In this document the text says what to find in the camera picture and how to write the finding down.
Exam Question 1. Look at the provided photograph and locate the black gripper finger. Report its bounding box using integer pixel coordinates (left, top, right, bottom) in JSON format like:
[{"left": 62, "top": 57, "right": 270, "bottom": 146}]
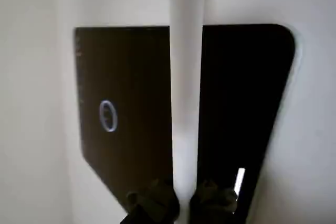
[
  {"left": 188, "top": 180, "right": 239, "bottom": 224},
  {"left": 119, "top": 178, "right": 181, "bottom": 224}
]

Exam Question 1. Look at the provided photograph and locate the white stylus pen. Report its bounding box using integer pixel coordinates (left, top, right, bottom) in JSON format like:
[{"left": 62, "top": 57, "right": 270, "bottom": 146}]
[{"left": 169, "top": 0, "right": 206, "bottom": 224}]

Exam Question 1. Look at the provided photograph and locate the black screen tablet, silver edge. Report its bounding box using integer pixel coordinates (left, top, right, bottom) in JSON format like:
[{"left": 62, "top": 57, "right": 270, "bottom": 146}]
[{"left": 73, "top": 24, "right": 302, "bottom": 224}]

